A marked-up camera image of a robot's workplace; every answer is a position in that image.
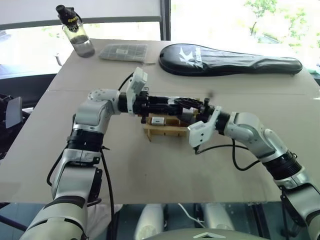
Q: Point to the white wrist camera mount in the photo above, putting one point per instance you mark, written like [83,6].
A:
[201,132]
[136,83]

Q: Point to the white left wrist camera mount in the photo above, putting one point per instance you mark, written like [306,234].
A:
[136,83]

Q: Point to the dark window frame post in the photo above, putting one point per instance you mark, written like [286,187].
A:
[165,20]

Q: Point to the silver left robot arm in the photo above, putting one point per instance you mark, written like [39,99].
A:
[87,117]

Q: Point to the grey robot torso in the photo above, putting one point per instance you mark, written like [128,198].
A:
[207,235]

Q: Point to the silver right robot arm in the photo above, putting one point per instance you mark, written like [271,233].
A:
[260,140]

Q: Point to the dark chair with grey panel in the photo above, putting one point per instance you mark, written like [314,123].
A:
[12,115]

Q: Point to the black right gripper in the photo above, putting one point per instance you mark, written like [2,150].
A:
[207,108]

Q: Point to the black racket bag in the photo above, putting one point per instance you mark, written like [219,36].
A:
[215,61]

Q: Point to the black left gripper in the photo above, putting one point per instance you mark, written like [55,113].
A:
[143,106]

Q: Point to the clear water bottle black cap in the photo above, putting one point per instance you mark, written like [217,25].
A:
[78,37]

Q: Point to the small wooden rack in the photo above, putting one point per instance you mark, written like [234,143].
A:
[165,130]

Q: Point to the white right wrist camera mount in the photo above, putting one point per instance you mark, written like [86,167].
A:
[201,132]

